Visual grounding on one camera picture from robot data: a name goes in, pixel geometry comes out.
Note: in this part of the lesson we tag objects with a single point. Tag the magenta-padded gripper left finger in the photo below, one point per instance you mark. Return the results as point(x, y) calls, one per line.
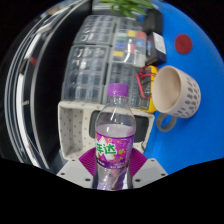
point(75, 170)

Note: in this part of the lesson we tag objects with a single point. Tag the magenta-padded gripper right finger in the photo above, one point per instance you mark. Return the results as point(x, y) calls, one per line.
point(150, 170)

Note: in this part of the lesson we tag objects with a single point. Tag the clear bottle with purple label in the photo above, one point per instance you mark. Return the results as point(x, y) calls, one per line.
point(115, 143)

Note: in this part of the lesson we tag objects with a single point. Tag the white pegboard bin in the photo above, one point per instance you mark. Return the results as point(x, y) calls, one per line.
point(71, 130)

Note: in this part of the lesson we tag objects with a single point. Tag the beige mug with dotted pattern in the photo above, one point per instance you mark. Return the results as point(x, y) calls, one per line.
point(173, 90)

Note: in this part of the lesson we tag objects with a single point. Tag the dark grey shelf unit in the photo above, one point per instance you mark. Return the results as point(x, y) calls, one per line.
point(50, 83)

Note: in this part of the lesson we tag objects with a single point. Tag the grey small-drawer cabinet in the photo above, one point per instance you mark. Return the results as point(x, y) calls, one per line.
point(96, 30)
point(121, 76)
point(85, 75)

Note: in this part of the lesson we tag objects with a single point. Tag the black box with white label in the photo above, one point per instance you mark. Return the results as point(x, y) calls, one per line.
point(156, 48)

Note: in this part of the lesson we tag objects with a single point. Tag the clear organizer with coloured parts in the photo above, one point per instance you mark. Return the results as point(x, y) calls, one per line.
point(128, 46)

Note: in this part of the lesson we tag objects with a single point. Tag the flat round red coaster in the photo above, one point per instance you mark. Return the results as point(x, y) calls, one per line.
point(183, 43)

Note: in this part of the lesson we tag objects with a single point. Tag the black zip case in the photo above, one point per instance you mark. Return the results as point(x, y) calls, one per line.
point(153, 20)

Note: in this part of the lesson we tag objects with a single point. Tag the green potted plant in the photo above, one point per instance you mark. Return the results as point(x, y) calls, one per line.
point(128, 7)

